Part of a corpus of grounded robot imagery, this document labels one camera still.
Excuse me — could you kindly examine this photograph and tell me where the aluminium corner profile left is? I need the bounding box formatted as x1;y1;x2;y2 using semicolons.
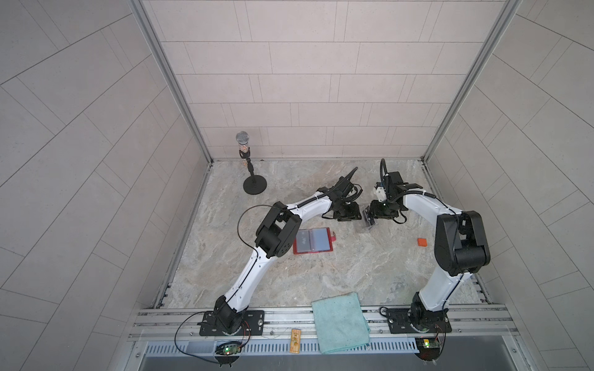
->
128;0;213;165

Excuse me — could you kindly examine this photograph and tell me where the small wooden block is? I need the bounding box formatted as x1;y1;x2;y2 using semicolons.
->
289;329;302;354

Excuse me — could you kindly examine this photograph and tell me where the teal folded cloth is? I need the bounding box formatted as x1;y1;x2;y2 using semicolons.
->
312;292;370;354

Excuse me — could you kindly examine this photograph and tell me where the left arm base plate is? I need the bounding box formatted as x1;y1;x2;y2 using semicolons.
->
200;310;265;336

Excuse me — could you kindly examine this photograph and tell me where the left green circuit board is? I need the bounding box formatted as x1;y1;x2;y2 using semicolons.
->
215;342;242;356

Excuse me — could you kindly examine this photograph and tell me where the green circuit board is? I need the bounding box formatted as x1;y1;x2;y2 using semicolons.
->
215;342;242;356
415;338;442;362

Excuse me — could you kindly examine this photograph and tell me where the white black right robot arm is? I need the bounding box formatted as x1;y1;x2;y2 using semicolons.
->
363;161;490;333

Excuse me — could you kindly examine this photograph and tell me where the aluminium corner profile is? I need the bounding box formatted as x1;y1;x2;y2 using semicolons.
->
421;0;522;164
128;0;213;165

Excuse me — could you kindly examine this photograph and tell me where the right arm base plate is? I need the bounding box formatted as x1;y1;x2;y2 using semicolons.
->
380;309;452;334

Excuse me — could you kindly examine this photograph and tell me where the right green circuit board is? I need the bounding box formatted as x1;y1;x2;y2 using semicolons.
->
415;338;442;362

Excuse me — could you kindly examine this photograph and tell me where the aluminium corner profile right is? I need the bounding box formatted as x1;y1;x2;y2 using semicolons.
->
421;0;522;164

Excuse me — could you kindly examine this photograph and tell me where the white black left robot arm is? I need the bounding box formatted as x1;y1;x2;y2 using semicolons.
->
200;168;363;335

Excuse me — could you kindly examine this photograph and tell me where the red card holder wallet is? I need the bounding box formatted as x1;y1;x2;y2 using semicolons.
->
293;228;337;255

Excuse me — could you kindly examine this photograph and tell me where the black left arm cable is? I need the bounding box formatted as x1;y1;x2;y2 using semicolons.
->
236;203;279;254

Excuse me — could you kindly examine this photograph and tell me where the microphone on black stand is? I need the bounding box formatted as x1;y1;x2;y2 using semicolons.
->
236;131;267;195

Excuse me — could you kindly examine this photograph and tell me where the aluminium rail frame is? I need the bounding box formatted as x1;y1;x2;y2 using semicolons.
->
125;304;519;341

